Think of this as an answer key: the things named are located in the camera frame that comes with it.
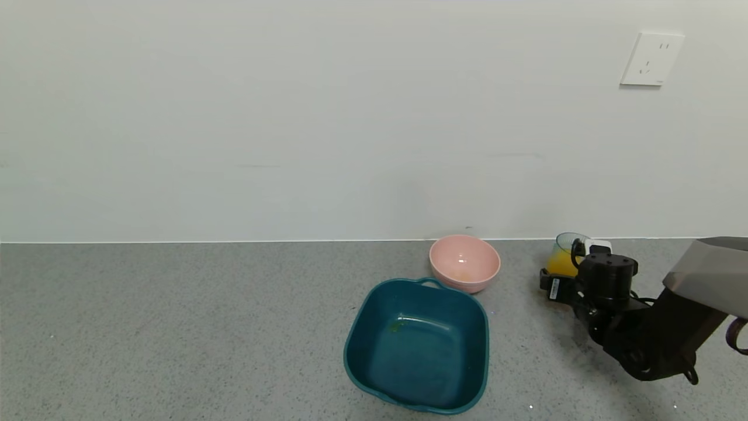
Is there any pink bowl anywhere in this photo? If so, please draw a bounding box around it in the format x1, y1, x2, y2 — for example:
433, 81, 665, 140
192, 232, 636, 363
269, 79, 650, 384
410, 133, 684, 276
429, 234, 501, 294

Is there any white wall socket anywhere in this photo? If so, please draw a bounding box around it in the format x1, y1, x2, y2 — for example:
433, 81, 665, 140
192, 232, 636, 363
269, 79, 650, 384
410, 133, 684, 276
620, 32, 685, 88

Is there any ribbed translucent blue-green cup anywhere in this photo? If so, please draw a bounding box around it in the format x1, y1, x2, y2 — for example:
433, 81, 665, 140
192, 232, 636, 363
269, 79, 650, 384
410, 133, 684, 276
546, 232, 592, 278

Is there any dark arm cable loop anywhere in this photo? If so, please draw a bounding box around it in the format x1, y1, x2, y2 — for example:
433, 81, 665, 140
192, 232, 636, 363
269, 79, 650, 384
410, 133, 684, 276
726, 318, 748, 356

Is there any teal square plastic basin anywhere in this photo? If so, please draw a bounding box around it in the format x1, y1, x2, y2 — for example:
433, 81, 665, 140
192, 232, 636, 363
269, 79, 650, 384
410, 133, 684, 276
343, 277, 490, 415

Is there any orange juice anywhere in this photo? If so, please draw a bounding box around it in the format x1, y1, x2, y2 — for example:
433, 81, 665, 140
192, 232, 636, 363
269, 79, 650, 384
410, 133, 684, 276
546, 251, 580, 278

